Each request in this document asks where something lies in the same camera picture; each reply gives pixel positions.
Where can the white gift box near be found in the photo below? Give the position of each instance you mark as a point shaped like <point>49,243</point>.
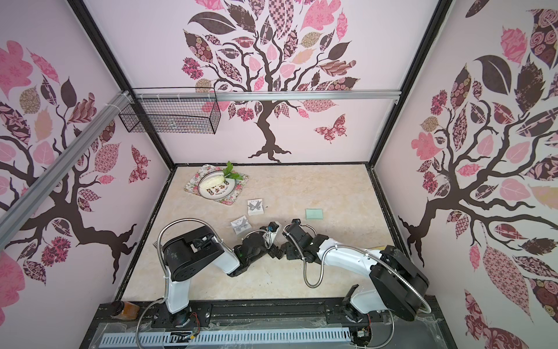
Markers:
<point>241,225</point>

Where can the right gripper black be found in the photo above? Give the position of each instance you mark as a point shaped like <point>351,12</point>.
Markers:
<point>290,238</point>

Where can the aluminium rail left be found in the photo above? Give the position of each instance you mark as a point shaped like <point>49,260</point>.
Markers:
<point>13,221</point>

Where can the white gift box far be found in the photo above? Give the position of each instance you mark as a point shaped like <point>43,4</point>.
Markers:
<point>255,207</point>

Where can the floral round plate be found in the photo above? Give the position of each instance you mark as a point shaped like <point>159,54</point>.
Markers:
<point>214,186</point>

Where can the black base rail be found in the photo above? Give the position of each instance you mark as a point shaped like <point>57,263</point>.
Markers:
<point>207,312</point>

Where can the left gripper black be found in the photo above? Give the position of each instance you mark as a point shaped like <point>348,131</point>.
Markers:
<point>275,252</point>

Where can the green leaf sprig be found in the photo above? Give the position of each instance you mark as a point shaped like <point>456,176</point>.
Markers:
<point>229,173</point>

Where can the white cable duct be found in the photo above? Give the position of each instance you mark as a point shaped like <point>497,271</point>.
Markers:
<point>224,338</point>

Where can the white gift box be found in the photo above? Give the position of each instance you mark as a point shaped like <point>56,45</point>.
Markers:
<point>241,225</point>
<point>255,207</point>

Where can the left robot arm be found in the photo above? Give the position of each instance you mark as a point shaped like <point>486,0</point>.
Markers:
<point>187,255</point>

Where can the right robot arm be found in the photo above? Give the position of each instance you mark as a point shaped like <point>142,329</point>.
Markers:
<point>396,284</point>

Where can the left amber spice jar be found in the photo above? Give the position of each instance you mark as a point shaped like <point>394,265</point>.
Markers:
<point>124,310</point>

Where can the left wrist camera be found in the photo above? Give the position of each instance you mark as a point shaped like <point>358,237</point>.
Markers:
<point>273,227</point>

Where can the floral square tray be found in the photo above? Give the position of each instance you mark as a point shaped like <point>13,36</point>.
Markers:
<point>192,185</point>

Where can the black wire basket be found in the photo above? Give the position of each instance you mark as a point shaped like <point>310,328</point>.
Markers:
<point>187,110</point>

